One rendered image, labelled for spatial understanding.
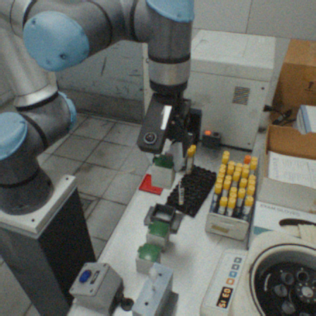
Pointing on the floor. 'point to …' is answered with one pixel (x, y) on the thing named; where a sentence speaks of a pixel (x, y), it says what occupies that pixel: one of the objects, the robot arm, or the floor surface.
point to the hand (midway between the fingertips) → (163, 167)
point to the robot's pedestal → (49, 256)
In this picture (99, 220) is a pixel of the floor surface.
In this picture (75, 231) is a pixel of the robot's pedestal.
